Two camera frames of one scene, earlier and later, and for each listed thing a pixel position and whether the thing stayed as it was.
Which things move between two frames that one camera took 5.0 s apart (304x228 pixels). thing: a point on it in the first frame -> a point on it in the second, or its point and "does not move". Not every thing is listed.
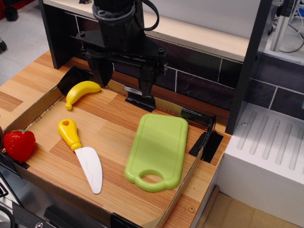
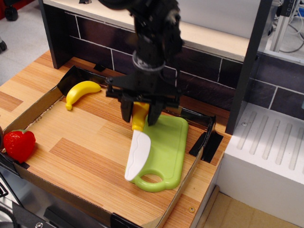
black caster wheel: [11, 14] does not move
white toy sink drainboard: [263, 163] does not move
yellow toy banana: [79, 90] does not move
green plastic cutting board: [158, 147] does not move
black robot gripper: [122, 34] -> [149, 83]
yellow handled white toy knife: [90, 157] -> [141, 141]
